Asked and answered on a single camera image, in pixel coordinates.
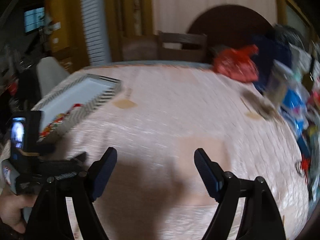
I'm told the dark blue bag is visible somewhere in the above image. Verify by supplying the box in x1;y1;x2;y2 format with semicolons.
251;34;293;93

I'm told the dark brown round board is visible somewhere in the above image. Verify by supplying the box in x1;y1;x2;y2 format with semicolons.
187;4;275;63

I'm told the black plastic bag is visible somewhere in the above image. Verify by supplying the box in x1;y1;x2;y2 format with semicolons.
209;44;227;58

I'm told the red plastic bag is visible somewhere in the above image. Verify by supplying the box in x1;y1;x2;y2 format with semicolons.
212;44;259;83

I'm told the light brown wooden chair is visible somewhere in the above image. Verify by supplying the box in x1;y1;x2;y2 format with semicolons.
120;35;158;61

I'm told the person's left hand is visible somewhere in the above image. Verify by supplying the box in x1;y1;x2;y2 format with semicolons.
0;189;37;233

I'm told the blue plastic packet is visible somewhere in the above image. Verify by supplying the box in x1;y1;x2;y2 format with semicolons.
281;89;309;130

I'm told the white louvered door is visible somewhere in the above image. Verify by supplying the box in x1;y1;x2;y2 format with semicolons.
80;0;110;67

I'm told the dark wooden chair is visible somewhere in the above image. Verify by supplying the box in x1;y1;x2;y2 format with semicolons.
157;31;208;63

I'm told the dark wine bottle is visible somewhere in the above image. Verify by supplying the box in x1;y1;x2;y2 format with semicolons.
301;55;317;90

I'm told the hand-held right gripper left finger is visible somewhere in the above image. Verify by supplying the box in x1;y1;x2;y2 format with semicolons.
24;147;117;240

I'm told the white paper bag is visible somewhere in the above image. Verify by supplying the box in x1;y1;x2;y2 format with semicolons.
290;42;310;68

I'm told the striped box with white inside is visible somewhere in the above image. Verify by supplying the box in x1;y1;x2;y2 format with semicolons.
32;74;123;140

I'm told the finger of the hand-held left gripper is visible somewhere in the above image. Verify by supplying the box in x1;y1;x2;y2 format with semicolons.
71;152;87;172

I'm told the colourful bead bracelet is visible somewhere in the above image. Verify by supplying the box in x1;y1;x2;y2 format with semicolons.
40;112;73;138

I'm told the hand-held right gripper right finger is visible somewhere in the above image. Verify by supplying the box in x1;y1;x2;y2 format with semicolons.
194;148;287;240

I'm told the lit screen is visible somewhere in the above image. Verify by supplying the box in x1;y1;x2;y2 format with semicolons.
24;6;46;33

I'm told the dark shiny bag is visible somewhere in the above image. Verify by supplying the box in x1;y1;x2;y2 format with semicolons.
272;24;304;45

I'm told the white covered chair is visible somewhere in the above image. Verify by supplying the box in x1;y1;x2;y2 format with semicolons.
37;57;72;98

